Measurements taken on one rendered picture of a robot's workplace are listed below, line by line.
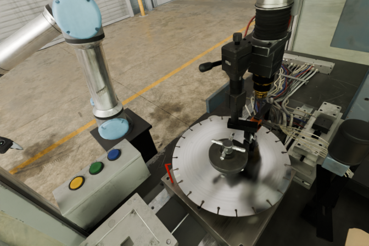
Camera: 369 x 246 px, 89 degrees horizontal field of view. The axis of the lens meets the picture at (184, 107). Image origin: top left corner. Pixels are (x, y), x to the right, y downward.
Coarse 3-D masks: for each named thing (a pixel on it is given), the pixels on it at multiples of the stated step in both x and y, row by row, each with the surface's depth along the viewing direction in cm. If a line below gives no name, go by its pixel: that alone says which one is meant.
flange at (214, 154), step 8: (216, 144) 57; (240, 144) 56; (216, 152) 55; (232, 152) 52; (240, 152) 54; (216, 160) 53; (224, 160) 52; (232, 160) 52; (240, 160) 52; (216, 168) 52; (224, 168) 51; (232, 168) 51; (240, 168) 51
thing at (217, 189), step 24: (216, 120) 66; (192, 144) 60; (264, 144) 56; (192, 168) 53; (264, 168) 50; (288, 168) 49; (192, 192) 48; (216, 192) 47; (240, 192) 46; (264, 192) 46; (240, 216) 42
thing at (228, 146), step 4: (232, 132) 55; (232, 136) 54; (212, 140) 54; (216, 140) 53; (228, 140) 52; (220, 144) 53; (224, 144) 51; (228, 144) 51; (232, 144) 51; (224, 148) 51; (228, 148) 51; (232, 148) 51; (236, 148) 51; (240, 148) 50; (224, 152) 50; (228, 152) 52; (224, 156) 49
